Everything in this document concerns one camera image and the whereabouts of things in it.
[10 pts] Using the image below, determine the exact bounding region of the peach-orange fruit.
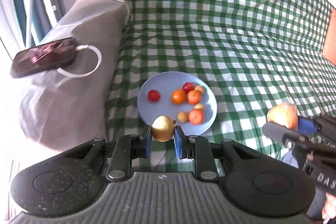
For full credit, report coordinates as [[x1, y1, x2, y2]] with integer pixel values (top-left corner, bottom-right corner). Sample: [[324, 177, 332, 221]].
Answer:
[[266, 102, 298, 130]]

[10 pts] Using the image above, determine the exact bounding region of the yellow-orange small fruit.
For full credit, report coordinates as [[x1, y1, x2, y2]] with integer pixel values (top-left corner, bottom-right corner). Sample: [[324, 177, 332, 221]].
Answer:
[[177, 111, 188, 123]]

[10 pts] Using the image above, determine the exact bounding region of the orange small fruit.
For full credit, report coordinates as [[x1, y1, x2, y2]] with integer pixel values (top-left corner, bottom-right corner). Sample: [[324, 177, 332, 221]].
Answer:
[[171, 89, 186, 105]]

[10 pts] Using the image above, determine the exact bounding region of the red cherry tomato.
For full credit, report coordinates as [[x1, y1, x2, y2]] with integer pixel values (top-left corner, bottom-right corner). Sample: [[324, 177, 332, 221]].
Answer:
[[147, 89, 161, 102], [182, 82, 195, 94]]

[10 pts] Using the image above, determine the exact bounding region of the pale yellow small fruit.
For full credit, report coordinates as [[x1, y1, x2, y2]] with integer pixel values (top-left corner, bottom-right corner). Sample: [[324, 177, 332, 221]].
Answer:
[[194, 85, 205, 94]]

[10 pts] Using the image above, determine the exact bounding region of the person's hand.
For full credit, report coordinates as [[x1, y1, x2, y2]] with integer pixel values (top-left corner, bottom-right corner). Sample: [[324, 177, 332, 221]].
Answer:
[[322, 193, 336, 223]]

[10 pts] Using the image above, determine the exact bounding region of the grey sofa armrest cover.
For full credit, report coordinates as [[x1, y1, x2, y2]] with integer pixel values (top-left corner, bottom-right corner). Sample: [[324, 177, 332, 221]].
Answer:
[[20, 0, 130, 151]]

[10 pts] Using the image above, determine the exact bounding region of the orange cushion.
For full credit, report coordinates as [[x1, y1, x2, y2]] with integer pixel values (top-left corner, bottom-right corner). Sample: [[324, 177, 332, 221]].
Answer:
[[322, 9, 336, 65]]

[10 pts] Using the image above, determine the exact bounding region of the green checkered cloth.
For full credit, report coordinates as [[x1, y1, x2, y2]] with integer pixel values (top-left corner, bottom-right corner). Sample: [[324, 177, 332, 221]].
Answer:
[[105, 0, 335, 159]]

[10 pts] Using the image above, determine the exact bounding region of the black smartphone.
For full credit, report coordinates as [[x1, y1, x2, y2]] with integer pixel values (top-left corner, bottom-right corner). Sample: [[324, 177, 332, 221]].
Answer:
[[10, 37, 76, 79]]

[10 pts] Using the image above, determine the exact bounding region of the white charging cable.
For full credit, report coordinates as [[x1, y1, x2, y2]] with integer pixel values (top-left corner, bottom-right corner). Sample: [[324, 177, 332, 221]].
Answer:
[[56, 44, 103, 79]]

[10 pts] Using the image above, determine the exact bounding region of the white window frame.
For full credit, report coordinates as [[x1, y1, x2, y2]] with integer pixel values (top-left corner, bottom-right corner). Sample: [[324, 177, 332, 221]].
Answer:
[[1, 0, 64, 59]]

